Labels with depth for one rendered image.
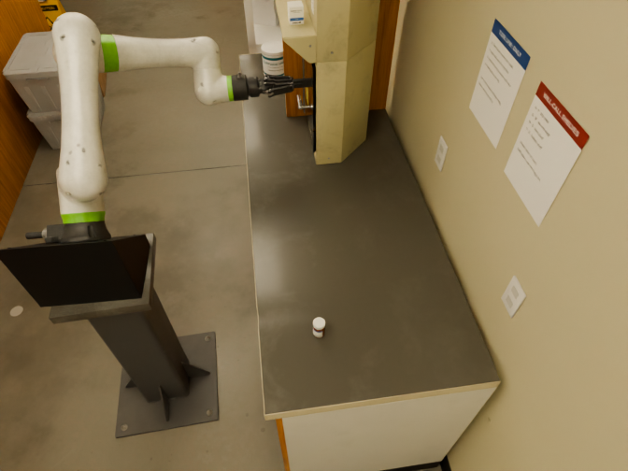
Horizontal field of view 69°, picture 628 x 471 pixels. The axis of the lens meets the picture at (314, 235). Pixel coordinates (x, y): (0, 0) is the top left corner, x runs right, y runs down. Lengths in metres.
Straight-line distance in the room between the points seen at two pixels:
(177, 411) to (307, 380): 1.15
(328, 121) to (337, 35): 0.35
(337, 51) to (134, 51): 0.68
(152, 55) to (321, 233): 0.84
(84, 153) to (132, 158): 2.34
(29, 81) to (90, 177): 2.39
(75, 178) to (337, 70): 0.95
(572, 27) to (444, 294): 0.88
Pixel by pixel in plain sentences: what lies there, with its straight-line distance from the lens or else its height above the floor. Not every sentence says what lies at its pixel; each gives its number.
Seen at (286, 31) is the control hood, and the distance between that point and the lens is 1.72.
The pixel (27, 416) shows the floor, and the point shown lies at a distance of 2.75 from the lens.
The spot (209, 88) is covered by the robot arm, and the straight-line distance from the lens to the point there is 1.77.
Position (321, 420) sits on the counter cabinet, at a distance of 1.48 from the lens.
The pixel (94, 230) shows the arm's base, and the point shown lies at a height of 1.17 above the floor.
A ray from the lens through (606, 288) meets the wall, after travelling 1.10.
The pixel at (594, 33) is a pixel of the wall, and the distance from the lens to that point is 1.10.
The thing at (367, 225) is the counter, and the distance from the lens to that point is 1.76.
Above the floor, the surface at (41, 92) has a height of 0.49.
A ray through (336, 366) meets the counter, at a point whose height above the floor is 0.94.
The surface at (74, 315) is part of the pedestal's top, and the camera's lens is 1.72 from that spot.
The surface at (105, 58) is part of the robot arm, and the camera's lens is 1.69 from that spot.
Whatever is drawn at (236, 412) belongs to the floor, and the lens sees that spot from 2.41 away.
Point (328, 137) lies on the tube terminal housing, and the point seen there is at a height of 1.08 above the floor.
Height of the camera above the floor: 2.24
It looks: 49 degrees down
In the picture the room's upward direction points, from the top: straight up
